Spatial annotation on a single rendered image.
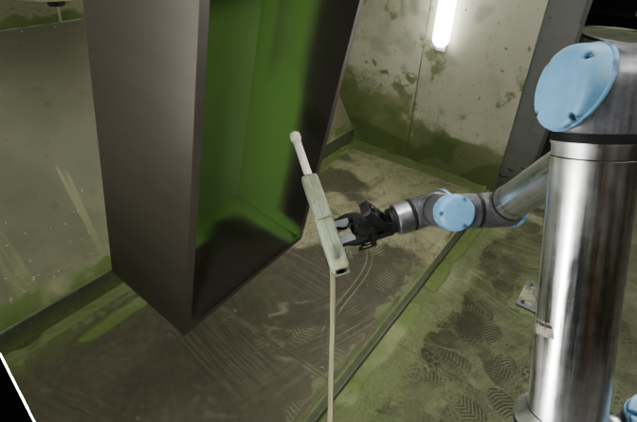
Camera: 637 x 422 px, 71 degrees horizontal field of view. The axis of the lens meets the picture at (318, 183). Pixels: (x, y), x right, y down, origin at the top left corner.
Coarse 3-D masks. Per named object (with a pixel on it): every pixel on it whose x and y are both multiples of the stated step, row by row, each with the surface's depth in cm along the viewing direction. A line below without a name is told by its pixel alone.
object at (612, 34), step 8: (584, 32) 339; (592, 32) 343; (600, 32) 344; (608, 32) 345; (616, 32) 346; (624, 32) 347; (632, 32) 346; (616, 40) 324; (624, 40) 325; (632, 40) 325
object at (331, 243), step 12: (300, 144) 136; (300, 156) 133; (312, 180) 126; (312, 192) 124; (312, 204) 122; (324, 204) 121; (324, 216) 120; (324, 228) 117; (336, 228) 117; (324, 240) 115; (336, 240) 114; (324, 252) 117; (336, 252) 111; (336, 264) 111; (348, 264) 111; (336, 276) 113
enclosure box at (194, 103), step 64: (128, 0) 87; (192, 0) 77; (256, 0) 140; (320, 0) 131; (128, 64) 96; (192, 64) 84; (256, 64) 155; (320, 64) 140; (128, 128) 106; (192, 128) 92; (256, 128) 168; (320, 128) 150; (128, 192) 119; (192, 192) 103; (256, 192) 184; (128, 256) 137; (192, 256) 117; (256, 256) 167; (192, 320) 142
